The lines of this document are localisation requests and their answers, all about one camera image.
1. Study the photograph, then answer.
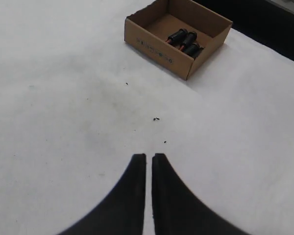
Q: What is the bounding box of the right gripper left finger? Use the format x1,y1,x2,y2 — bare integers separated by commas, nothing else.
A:
55,153,147,235

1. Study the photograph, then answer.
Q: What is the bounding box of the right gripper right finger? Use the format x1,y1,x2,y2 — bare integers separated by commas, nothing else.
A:
151,153,252,235

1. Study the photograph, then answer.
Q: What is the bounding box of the brown cardboard box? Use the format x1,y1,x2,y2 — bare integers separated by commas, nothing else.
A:
124,0,234,81

